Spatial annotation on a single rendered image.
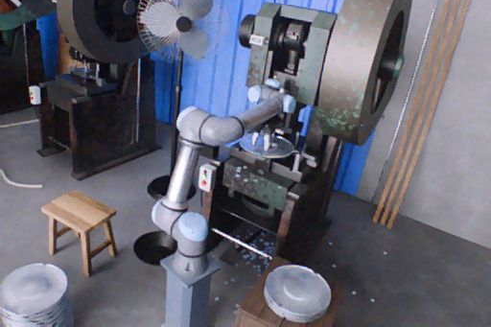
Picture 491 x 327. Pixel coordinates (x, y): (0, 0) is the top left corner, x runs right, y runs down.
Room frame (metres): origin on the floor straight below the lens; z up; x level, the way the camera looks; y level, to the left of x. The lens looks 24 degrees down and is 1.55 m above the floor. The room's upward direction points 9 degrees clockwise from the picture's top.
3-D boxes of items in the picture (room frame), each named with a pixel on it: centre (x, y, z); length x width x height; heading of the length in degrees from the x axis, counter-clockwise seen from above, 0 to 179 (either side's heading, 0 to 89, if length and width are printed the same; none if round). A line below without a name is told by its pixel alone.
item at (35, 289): (0.98, 0.84, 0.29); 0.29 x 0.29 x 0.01
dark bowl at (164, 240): (1.64, 0.46, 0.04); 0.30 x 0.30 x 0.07
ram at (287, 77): (1.86, -0.12, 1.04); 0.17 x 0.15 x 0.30; 154
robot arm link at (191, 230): (1.15, 0.19, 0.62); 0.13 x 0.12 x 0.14; 55
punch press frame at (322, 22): (2.03, -0.21, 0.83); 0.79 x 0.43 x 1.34; 154
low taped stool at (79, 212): (1.53, 0.89, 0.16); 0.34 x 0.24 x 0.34; 70
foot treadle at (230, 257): (1.78, -0.08, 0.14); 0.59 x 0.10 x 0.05; 154
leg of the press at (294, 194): (1.91, -0.44, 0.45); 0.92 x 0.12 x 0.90; 154
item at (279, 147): (1.77, -0.07, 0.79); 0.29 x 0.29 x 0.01
